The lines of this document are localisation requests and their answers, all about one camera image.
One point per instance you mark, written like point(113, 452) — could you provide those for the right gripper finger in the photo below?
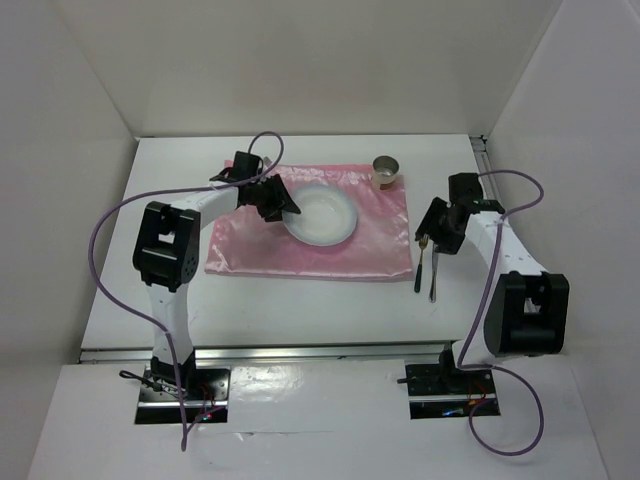
point(446, 243)
point(431, 225)

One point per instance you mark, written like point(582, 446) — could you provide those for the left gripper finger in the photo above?
point(270, 215)
point(282, 199)

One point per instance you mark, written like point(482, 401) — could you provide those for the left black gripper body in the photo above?
point(264, 196)

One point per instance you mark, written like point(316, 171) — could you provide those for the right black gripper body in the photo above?
point(445, 228)

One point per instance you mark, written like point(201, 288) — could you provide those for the white round plate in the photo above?
point(327, 217)

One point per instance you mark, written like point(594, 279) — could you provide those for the small metal cup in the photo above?
point(384, 172)

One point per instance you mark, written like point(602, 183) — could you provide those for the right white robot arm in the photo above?
point(523, 307)

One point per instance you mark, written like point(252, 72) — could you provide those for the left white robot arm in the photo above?
point(167, 251)

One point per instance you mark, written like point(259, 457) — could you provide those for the silver table knife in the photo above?
point(434, 273)

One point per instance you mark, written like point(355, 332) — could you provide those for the gold fork dark handle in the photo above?
point(422, 244)

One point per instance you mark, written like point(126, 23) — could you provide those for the aluminium front rail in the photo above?
point(320, 352)

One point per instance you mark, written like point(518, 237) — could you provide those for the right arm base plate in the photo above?
point(438, 389)

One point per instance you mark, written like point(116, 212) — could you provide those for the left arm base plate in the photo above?
point(158, 403)

